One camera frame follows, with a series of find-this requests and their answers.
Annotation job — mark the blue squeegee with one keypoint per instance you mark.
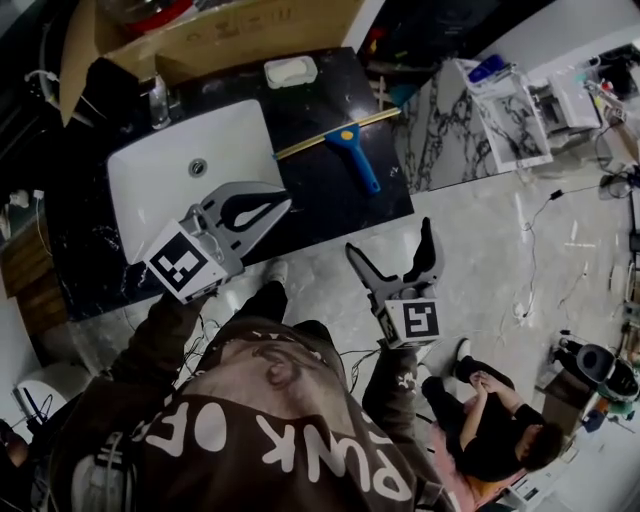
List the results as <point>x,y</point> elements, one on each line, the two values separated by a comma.
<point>362,165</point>

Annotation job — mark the pink stool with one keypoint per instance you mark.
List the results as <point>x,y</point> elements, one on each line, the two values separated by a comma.
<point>452,480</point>

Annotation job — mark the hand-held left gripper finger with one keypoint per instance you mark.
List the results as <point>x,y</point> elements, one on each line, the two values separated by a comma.
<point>235,189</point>
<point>255,232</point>

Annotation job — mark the person's left white shoe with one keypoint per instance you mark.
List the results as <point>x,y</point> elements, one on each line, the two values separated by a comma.
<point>277,270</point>

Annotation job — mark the white floor socket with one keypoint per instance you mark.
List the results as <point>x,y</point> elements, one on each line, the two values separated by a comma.
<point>522,310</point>

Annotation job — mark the black cabinet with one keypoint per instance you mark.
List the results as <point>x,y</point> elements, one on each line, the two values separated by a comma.
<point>450,25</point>

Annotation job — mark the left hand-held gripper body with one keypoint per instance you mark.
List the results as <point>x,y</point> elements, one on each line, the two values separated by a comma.
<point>182,262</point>

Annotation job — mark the wooden cabinet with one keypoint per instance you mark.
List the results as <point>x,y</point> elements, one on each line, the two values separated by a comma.
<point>30,280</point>

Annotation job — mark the blue bottle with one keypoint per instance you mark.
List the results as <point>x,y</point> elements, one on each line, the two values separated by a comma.
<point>485,67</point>

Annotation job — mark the white sink basin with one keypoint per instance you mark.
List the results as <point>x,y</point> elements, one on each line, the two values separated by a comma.
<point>160,165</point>

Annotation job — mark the cardboard box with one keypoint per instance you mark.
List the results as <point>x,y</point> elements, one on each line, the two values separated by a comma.
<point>225,40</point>

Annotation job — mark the white marble cabinet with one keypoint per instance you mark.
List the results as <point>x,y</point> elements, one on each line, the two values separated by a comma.
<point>450,135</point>

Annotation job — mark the person's left forearm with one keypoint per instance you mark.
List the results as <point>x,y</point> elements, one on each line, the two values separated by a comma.
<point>160,345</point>

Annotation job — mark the white soap dish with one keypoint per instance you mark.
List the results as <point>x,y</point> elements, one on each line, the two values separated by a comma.
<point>290,72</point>

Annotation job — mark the person's right forearm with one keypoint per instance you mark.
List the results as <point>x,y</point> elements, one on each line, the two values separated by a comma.
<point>395,395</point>

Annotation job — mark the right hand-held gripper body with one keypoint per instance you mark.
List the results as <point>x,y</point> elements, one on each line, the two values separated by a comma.
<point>417,320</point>

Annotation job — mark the clear plastic jug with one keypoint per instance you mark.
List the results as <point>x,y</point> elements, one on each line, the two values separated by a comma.
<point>150,12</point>

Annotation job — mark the person's brown printed hoodie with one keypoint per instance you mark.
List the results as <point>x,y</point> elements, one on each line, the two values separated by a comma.
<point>275,450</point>

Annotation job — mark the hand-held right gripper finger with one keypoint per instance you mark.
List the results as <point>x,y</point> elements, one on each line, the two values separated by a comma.
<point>375,280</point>
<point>432,265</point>

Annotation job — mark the black marble vanity counter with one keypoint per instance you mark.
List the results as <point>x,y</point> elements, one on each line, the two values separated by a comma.
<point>325,200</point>

